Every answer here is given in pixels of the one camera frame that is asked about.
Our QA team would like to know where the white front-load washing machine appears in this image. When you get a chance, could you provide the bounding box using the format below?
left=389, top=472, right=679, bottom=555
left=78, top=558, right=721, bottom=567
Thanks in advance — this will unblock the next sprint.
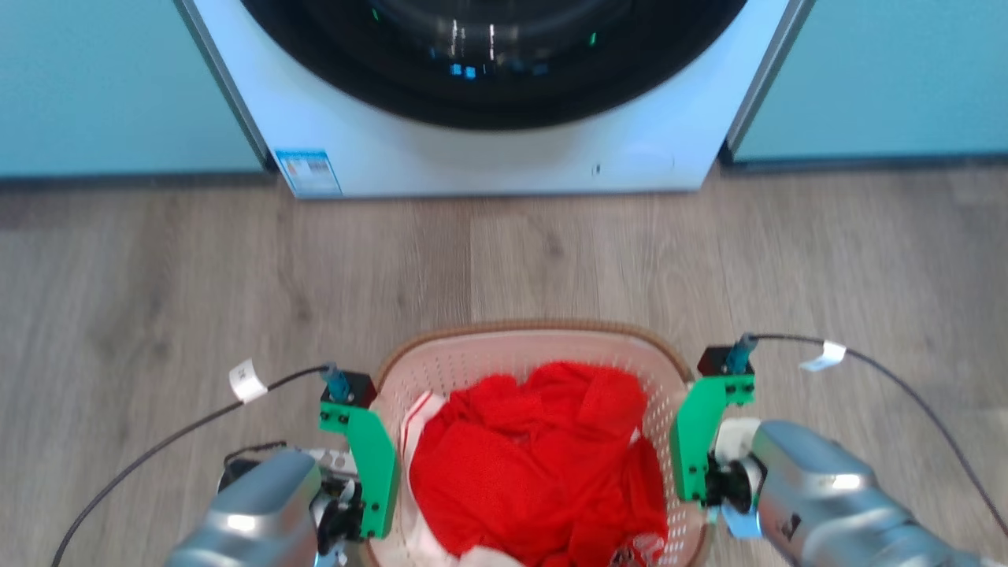
left=175, top=0, right=816, bottom=199

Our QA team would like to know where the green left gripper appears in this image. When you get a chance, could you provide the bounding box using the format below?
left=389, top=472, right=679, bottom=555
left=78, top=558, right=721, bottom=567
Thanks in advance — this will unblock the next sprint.
left=313, top=400, right=400, bottom=554

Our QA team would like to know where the white left cable tag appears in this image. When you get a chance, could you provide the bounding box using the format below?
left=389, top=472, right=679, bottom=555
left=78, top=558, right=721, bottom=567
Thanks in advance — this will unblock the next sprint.
left=228, top=358, right=269, bottom=405

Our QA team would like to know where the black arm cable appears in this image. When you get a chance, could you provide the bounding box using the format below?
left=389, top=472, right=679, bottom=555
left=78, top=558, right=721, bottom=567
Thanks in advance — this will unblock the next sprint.
left=747, top=334, right=1008, bottom=538
left=50, top=364, right=333, bottom=567

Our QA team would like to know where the short black cable loop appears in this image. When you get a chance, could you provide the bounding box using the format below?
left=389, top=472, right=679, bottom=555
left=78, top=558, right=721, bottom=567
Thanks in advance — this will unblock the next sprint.
left=219, top=440, right=289, bottom=483

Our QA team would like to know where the blue white energy label sticker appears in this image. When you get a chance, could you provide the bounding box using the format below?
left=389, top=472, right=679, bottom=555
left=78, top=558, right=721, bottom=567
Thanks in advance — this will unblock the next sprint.
left=274, top=148, right=344, bottom=198

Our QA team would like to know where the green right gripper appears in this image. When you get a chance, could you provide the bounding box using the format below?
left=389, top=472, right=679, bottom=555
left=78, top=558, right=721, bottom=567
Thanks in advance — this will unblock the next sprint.
left=669, top=373, right=762, bottom=514

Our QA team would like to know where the red garment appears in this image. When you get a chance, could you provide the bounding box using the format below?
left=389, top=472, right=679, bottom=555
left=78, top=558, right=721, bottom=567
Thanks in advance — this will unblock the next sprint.
left=409, top=361, right=670, bottom=567

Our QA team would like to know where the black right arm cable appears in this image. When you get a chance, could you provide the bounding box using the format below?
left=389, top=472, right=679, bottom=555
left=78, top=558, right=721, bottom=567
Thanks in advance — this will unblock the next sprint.
left=747, top=334, right=1008, bottom=538

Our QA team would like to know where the white cable tag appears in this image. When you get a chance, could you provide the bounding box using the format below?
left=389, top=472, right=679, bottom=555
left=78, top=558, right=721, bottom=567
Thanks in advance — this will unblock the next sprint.
left=799, top=340, right=848, bottom=373
left=228, top=358, right=269, bottom=405

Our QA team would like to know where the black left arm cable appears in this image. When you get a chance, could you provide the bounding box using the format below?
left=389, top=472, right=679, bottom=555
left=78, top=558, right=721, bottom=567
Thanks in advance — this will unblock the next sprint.
left=50, top=364, right=333, bottom=567

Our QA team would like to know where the white right cable tag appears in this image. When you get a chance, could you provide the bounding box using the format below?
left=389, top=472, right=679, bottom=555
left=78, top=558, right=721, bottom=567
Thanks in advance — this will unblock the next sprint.
left=799, top=340, right=848, bottom=373

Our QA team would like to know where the black round washer door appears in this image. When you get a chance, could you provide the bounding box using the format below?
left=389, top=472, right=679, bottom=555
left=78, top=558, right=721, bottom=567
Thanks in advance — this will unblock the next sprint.
left=240, top=0, right=749, bottom=132

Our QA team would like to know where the pink plastic laundry basket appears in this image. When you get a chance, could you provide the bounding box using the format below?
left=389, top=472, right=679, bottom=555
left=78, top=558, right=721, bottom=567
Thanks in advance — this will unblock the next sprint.
left=361, top=319, right=713, bottom=567

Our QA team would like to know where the white cloth with red stripe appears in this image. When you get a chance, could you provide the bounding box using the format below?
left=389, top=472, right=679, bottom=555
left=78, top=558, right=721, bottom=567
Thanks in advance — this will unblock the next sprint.
left=398, top=391, right=527, bottom=567

